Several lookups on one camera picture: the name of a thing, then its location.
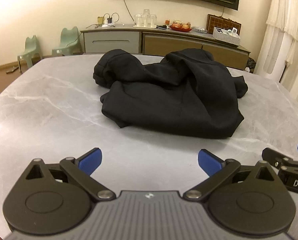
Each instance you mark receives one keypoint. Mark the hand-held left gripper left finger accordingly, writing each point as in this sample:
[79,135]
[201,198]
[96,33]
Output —
[90,161]

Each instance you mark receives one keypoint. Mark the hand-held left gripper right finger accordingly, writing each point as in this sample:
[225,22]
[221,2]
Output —
[208,161]

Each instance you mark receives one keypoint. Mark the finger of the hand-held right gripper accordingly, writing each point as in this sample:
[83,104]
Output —
[270,155]

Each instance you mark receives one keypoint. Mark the black pants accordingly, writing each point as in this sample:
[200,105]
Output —
[163,100]

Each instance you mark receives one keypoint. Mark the dark bag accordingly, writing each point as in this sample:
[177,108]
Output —
[251,65]

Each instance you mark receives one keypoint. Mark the small dark floor object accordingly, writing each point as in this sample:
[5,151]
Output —
[14,69]

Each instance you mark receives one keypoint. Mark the long grey brown sideboard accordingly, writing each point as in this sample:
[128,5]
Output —
[114,41]

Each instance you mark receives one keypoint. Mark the white organizer box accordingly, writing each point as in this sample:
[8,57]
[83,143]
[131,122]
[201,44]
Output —
[226,40]

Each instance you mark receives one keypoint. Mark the small green plastic chair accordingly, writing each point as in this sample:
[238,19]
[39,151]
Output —
[31,48]
[69,38]

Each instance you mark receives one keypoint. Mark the clear glass dish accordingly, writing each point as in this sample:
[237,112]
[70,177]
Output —
[200,30]

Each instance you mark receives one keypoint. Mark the red fruit plate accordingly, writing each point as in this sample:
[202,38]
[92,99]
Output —
[180,27]

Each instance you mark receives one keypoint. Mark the wooden chessboard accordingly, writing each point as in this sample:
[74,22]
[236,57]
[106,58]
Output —
[213,22]

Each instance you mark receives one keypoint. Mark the small yellow container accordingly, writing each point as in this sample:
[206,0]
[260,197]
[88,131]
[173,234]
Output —
[100,21]

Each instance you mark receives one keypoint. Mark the black phone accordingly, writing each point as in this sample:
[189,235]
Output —
[161,27]

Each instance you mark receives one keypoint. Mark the glass cup set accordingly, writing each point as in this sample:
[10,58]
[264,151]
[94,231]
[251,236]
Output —
[145,20]

